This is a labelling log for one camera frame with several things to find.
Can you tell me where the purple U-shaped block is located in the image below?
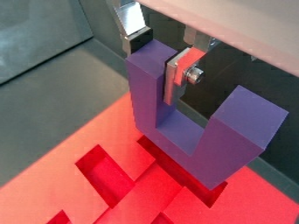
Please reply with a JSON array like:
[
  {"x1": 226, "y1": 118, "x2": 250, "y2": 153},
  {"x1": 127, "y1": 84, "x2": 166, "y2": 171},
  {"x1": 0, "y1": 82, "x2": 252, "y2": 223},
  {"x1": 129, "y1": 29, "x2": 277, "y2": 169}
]
[{"x1": 126, "y1": 40, "x2": 288, "y2": 189}]

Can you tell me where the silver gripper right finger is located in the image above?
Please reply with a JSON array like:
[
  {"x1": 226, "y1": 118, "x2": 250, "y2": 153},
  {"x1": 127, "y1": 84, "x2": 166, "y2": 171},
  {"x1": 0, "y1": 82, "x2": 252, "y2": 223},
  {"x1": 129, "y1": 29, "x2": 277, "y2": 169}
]
[{"x1": 163, "y1": 26, "x2": 220, "y2": 105}]

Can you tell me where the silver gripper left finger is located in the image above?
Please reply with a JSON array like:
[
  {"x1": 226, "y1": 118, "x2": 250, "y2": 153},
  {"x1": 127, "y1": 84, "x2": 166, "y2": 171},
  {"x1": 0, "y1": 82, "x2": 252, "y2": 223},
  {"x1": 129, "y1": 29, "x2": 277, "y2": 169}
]
[{"x1": 106, "y1": 0, "x2": 154, "y2": 55}]

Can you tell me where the red board with recesses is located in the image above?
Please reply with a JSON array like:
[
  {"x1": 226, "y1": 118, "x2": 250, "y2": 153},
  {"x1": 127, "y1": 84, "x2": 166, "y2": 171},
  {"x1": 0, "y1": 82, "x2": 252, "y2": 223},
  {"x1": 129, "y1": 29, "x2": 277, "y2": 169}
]
[{"x1": 0, "y1": 96, "x2": 299, "y2": 224}]

